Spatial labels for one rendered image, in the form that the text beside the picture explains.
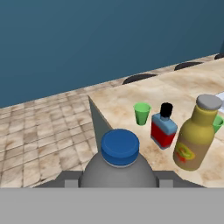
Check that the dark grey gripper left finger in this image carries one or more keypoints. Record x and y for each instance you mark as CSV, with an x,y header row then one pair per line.
x,y
70,178

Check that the pale blue flat object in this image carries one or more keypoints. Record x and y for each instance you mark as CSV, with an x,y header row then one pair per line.
x,y
220,101

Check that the yellow bottle with grey cap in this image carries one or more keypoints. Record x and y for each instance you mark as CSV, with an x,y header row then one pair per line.
x,y
195,137

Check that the green cup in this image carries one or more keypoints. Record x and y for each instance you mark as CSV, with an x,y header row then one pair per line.
x,y
218,123
142,113

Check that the grey bottle with blue cap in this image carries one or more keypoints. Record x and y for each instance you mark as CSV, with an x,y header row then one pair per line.
x,y
119,163

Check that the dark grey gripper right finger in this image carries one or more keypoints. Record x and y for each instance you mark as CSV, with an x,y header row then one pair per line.
x,y
169,178

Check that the blue and red bottle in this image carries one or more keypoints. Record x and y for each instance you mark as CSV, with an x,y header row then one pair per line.
x,y
163,131

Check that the black round stool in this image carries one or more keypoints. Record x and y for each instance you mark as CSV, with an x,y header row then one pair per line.
x,y
187,65
219,56
138,78

